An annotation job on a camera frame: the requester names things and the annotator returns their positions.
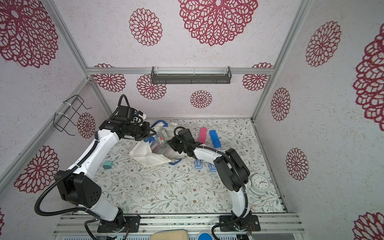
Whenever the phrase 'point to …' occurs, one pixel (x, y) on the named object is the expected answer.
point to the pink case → (202, 135)
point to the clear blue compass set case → (198, 164)
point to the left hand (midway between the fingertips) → (156, 133)
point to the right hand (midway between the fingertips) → (165, 140)
